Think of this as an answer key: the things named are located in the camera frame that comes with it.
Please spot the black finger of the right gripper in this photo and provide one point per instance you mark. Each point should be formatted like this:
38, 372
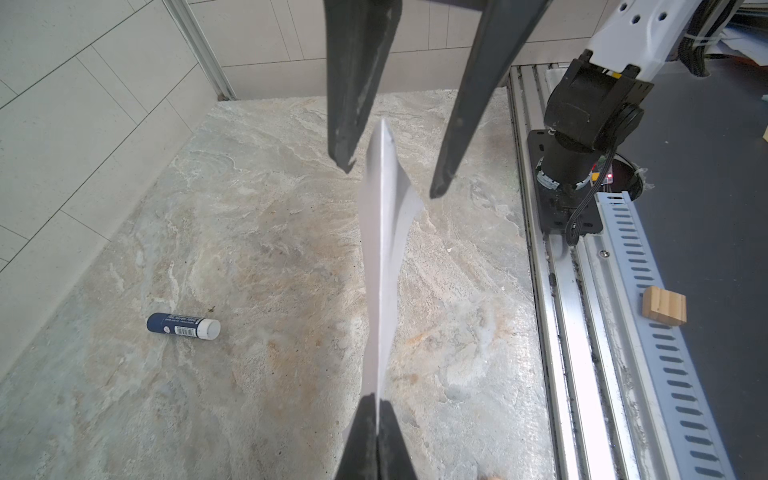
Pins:
359, 36
503, 29

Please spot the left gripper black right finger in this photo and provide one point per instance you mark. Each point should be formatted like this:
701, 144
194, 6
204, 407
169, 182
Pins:
394, 461

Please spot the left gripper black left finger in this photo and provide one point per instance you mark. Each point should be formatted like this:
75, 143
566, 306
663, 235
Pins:
359, 457

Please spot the blue bordered floral letter paper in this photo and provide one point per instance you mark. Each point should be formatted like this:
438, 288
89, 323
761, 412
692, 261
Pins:
387, 207

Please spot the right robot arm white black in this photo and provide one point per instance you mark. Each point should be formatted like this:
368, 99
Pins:
591, 111

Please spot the blue white glue stick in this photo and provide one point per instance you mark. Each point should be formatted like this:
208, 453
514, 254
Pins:
187, 326

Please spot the plain wooden block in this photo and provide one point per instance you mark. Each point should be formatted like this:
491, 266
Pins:
664, 306

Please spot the right circuit board with wires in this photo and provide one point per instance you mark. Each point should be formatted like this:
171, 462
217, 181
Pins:
624, 176

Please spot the aluminium mounting rail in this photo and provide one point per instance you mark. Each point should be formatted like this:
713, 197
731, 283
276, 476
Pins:
598, 422

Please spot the grey slotted cable duct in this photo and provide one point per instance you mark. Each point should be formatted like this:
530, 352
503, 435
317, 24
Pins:
682, 411

